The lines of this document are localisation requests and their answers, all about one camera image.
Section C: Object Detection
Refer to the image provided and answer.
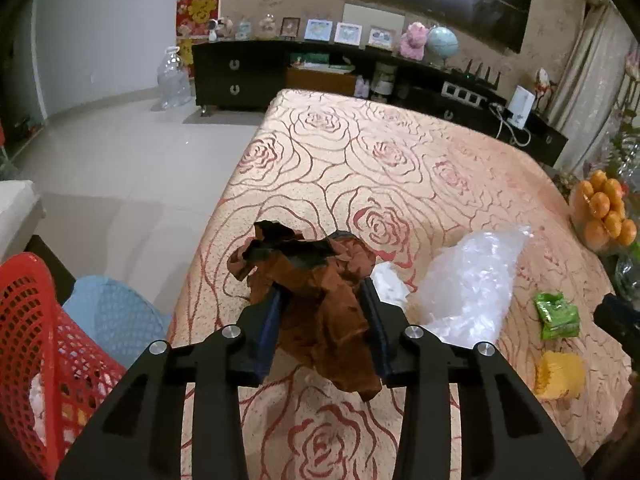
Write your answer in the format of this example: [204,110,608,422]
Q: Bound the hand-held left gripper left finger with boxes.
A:
[55,280,288,480]

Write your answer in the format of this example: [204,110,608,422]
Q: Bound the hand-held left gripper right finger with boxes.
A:
[357,277,586,480]

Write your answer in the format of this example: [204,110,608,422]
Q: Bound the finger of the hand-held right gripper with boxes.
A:
[594,294,640,356]

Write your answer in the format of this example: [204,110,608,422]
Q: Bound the brown paper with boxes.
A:
[226,220,383,402]

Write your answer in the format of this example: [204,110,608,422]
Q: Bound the white tissue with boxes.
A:
[372,262,418,311]

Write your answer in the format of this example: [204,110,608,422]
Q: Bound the green snack wrapper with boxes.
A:
[534,292,581,341]

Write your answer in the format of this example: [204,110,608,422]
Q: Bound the yellow foam net red sticker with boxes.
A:
[535,350,587,401]

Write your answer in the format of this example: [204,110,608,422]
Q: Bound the clear bubble wrap bag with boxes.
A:
[407,225,533,348]

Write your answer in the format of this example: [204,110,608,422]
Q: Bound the red plastic mesh basket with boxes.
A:
[0,252,128,480]

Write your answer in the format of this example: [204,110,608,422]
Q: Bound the clear glass vase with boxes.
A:
[612,252,640,301]

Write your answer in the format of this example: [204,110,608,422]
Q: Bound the light blue plastic stool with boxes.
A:
[62,275,173,368]

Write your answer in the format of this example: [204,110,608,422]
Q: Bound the rose pattern tablecloth table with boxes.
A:
[167,89,633,480]

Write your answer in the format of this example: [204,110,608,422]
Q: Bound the artificial flowers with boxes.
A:
[605,45,640,176]

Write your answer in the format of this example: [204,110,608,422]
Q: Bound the white box device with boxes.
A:
[507,85,533,131]

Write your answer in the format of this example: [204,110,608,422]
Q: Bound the beige curtain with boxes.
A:
[542,0,640,171]

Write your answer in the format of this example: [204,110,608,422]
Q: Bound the small doll figure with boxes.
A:
[532,67,556,101]

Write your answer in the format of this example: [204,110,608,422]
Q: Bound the white socket strip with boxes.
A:
[441,82,488,108]

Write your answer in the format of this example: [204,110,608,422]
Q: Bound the dark television cabinet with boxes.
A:
[191,39,570,167]

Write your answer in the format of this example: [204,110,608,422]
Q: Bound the large clear water bottle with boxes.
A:
[156,46,193,111]

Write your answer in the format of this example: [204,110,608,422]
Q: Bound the black antenna router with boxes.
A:
[452,57,506,92]

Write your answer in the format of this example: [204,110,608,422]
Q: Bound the green flat box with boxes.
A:
[290,52,356,72]

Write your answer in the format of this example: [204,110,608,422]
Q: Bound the white cushioned bench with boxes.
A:
[0,180,76,306]

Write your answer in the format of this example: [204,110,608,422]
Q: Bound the pink plush toy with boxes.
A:
[399,21,430,59]

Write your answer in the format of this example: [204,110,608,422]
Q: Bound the pale blue globe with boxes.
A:
[425,25,460,68]

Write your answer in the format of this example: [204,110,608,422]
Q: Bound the colourful floor toys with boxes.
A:
[10,117,41,141]

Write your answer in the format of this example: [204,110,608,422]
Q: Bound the red gold festive poster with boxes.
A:
[175,0,221,66]

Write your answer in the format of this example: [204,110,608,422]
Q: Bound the white cable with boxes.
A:
[495,105,533,147]

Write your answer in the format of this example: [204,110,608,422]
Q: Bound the beige picture frame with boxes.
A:
[368,26,396,51]

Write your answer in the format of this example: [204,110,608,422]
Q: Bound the white picture frame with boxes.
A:
[334,22,363,46]

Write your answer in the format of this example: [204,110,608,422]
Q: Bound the blue picture frame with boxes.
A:
[304,19,333,42]

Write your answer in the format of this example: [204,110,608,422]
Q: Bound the white wall board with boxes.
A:
[344,2,403,36]

